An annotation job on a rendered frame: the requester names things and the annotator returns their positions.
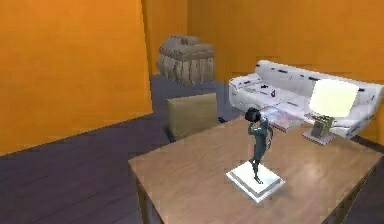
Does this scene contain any dark figure on white base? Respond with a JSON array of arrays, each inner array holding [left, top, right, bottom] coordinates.
[[225, 107, 286, 204]]

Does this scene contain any tan chair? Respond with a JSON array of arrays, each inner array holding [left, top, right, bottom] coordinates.
[[164, 92, 228, 144]]

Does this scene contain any brown fringed armchair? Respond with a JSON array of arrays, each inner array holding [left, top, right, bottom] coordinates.
[[156, 34, 215, 87]]

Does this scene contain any brown wooden table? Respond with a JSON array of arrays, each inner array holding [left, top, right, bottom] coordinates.
[[127, 115, 384, 224]]

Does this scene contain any glass coffee table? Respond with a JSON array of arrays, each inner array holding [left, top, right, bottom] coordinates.
[[260, 101, 309, 133]]

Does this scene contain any white sofa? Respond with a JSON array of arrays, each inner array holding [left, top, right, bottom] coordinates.
[[228, 59, 384, 140]]

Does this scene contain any pale yellow table lamp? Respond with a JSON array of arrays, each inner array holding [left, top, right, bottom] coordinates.
[[301, 78, 360, 146]]

